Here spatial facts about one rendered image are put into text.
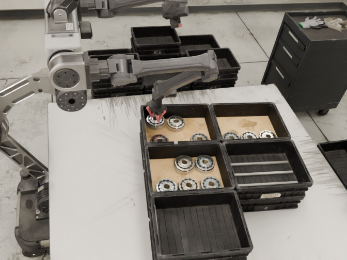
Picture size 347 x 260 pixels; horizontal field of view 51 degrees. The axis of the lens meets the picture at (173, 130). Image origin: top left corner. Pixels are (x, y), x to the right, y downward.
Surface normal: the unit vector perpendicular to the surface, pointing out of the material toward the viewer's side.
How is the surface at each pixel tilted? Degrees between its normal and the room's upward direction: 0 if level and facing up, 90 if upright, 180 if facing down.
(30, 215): 0
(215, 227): 0
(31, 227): 0
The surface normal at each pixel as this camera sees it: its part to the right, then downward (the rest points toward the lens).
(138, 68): 0.12, -0.13
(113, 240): 0.10, -0.70
